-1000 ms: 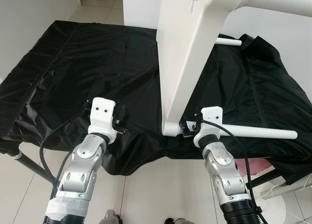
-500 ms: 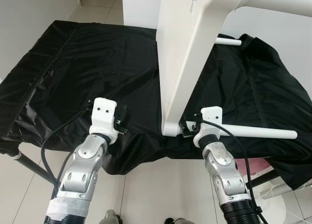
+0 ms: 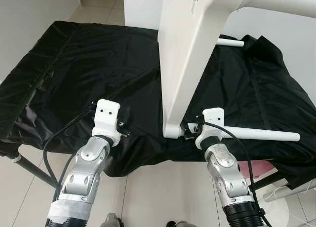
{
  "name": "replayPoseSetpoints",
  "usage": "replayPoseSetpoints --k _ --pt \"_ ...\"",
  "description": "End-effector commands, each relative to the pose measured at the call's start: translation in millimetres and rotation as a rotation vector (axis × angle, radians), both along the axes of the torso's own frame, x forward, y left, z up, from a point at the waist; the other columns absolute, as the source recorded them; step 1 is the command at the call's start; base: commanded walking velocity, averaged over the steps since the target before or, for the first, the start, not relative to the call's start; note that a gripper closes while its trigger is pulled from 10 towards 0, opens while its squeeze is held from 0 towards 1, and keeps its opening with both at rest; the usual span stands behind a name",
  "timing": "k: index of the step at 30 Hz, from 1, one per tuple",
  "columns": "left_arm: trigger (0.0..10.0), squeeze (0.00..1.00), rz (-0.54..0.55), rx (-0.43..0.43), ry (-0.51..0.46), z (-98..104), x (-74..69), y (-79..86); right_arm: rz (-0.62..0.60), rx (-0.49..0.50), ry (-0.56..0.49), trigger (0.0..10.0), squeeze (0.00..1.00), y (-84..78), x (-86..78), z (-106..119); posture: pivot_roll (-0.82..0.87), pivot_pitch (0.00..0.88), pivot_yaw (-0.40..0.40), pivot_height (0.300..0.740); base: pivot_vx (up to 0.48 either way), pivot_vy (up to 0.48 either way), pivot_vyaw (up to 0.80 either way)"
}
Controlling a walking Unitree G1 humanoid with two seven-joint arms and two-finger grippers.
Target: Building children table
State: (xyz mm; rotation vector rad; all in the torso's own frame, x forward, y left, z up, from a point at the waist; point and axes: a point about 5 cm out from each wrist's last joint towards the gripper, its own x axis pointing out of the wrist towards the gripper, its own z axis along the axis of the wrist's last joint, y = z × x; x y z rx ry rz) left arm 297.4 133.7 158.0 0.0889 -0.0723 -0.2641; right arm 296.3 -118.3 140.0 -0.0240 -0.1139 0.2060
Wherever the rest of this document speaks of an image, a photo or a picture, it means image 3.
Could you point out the white plastic table top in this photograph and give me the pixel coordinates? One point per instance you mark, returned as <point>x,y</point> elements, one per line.
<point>182,64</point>

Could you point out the white plastic table leg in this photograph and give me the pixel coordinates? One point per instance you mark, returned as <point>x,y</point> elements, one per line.
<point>231,42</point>
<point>261,134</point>
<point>281,2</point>

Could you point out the black table cloth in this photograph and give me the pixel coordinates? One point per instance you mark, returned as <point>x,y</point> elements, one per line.
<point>74,74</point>

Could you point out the pink round stool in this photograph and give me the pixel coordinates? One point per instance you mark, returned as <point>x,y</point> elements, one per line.
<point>254,168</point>

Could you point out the black metal table leg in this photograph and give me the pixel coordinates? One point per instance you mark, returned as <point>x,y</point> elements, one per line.
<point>266,181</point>
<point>34,170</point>

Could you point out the grey robot foot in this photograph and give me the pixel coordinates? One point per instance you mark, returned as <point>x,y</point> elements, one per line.
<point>111,220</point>
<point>177,224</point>

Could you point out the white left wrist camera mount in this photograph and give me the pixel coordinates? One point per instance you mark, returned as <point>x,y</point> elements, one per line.
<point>107,116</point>

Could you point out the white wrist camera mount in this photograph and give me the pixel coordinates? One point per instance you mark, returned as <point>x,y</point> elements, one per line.
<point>212,124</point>
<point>107,116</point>

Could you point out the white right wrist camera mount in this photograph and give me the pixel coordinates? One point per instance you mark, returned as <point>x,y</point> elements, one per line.
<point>212,124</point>

